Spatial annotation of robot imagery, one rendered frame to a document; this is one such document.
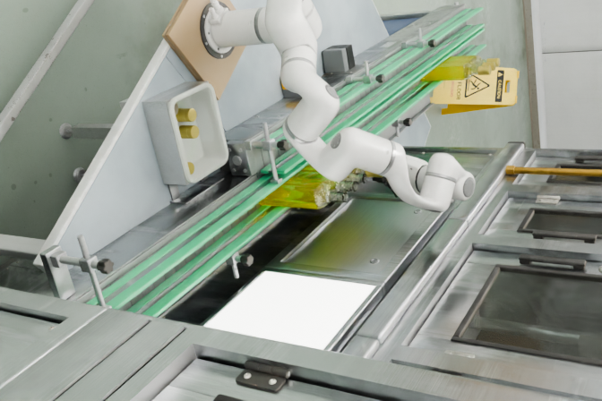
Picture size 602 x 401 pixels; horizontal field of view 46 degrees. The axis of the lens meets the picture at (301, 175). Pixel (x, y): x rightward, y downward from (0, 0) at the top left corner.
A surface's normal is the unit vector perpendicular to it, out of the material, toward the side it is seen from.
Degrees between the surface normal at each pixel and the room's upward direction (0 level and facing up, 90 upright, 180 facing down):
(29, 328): 90
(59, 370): 90
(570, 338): 90
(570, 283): 90
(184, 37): 1
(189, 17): 1
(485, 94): 74
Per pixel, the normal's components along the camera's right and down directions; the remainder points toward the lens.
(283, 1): -0.28, -0.63
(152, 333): -0.18, -0.92
